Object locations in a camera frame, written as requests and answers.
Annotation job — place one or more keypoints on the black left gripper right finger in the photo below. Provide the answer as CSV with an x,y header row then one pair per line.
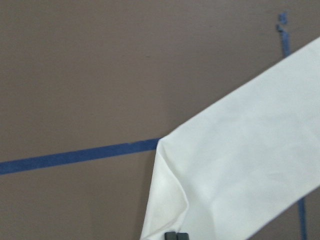
x,y
182,236

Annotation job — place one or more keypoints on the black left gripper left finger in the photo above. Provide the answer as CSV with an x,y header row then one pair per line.
x,y
170,235

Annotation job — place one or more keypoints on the cream long-sleeve cat shirt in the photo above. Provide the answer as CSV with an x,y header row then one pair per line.
x,y
234,167

